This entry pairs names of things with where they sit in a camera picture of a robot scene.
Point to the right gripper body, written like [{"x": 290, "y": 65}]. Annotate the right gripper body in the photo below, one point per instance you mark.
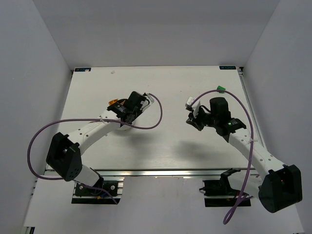
[{"x": 195, "y": 121}]

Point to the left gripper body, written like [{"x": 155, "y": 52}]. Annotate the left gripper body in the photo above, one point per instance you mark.
[{"x": 130, "y": 117}]

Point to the orange long lego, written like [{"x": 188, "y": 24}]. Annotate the orange long lego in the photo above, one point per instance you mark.
[{"x": 113, "y": 101}]

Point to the green lego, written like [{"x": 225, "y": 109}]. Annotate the green lego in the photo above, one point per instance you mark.
[{"x": 221, "y": 89}]

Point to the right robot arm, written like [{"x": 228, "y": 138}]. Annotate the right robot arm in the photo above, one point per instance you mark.
[{"x": 278, "y": 185}]

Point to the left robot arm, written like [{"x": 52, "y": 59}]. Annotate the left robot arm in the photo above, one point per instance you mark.
[{"x": 65, "y": 151}]

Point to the right blue label sticker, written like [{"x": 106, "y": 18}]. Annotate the right blue label sticker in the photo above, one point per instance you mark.
[{"x": 227, "y": 67}]

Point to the blue label sticker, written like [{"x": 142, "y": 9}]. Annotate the blue label sticker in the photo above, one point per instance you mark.
[
  {"x": 84, "y": 69},
  {"x": 227, "y": 67}
]

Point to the left blue label sticker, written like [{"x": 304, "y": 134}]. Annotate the left blue label sticker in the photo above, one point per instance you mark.
[{"x": 84, "y": 69}]

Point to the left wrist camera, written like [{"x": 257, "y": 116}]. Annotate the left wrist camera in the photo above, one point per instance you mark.
[{"x": 148, "y": 102}]

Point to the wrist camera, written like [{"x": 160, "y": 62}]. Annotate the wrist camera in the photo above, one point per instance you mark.
[
  {"x": 148, "y": 102},
  {"x": 193, "y": 106}
]

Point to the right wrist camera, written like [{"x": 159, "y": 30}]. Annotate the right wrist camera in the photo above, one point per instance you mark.
[{"x": 193, "y": 106}]

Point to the aluminium table rail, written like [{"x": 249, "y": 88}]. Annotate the aluminium table rail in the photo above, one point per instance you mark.
[{"x": 163, "y": 173}]

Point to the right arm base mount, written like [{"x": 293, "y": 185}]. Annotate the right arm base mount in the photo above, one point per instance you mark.
[{"x": 216, "y": 187}]

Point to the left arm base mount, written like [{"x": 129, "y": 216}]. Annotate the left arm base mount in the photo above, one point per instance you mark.
[{"x": 113, "y": 185}]

